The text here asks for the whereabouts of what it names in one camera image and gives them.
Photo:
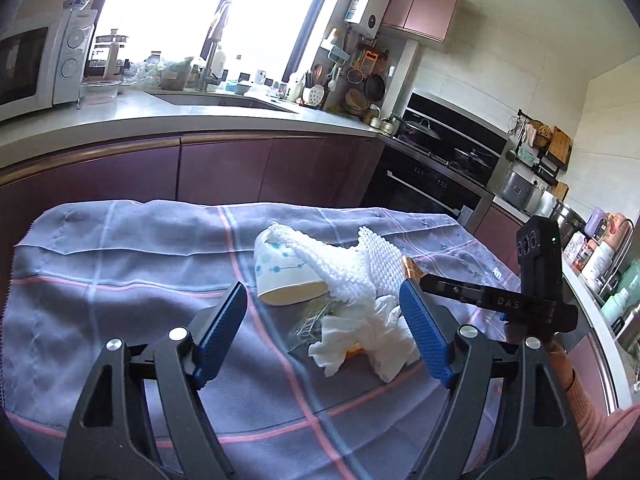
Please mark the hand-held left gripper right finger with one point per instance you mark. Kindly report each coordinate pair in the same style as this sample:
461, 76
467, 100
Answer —
425, 330

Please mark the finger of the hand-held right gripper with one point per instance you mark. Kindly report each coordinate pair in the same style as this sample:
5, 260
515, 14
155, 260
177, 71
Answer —
450, 287

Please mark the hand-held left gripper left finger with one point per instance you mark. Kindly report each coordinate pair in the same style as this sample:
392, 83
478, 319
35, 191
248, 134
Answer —
220, 335

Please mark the white tissue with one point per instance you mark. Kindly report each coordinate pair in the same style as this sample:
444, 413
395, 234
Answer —
385, 340

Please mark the curled orange peel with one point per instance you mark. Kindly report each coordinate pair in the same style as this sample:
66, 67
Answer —
354, 351

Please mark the white knitted cloth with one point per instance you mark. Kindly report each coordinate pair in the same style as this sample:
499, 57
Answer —
370, 260

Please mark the white blue-print paper cup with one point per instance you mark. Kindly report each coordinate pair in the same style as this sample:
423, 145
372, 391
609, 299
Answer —
280, 272

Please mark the clear green snack wrapper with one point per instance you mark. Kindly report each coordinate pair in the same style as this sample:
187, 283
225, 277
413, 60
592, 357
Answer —
312, 327

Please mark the white bottle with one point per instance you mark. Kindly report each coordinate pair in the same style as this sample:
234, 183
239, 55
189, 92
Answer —
597, 260

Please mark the stainless steel pot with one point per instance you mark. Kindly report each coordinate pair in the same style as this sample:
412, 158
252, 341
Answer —
567, 217

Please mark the purple bottle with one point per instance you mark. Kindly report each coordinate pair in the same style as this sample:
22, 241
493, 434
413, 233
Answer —
595, 224

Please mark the pale green bottle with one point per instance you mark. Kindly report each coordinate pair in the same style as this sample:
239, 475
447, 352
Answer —
616, 306

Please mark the stainless steel box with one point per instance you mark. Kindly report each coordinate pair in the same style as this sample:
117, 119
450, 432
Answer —
517, 191

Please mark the black integrated stove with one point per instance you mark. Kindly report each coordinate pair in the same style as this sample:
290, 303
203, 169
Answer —
430, 190

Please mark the grey plaid tablecloth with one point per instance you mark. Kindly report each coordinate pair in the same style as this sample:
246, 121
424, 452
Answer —
125, 285

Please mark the black spice rack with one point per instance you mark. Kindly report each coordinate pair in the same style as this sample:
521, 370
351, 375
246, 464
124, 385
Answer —
550, 150

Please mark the wok with glass lid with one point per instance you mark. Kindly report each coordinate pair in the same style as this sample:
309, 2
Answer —
472, 159

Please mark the dark pot with lid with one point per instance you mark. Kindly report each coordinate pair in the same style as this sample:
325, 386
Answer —
420, 131

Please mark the small metal kettle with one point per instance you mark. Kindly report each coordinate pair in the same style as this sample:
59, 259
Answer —
390, 125

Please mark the hanging black frying pan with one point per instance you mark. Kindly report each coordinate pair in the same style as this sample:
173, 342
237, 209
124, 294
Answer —
375, 87

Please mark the polka dot utensil holder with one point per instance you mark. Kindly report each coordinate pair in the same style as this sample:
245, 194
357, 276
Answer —
316, 96

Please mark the steel kitchen sink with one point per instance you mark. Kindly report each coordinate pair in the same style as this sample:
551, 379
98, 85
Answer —
225, 101

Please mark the clear glass food container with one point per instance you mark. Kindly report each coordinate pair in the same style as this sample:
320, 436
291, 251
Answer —
100, 91

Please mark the metal kitchen faucet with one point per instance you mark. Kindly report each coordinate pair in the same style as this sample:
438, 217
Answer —
215, 55

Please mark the glass french press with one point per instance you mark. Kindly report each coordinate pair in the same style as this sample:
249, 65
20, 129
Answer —
111, 52

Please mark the kitchen window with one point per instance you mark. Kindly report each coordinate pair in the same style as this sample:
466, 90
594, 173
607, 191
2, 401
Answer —
175, 10

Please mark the white microwave oven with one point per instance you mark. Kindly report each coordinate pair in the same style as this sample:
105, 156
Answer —
30, 65

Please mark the blue and white bowl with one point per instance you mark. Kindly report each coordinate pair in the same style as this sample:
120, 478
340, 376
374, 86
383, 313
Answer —
76, 4

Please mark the pink wall cabinet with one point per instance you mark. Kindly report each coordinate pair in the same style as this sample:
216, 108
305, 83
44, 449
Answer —
420, 10

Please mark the white wall water heater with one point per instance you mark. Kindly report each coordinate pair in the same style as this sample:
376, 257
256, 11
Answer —
367, 5

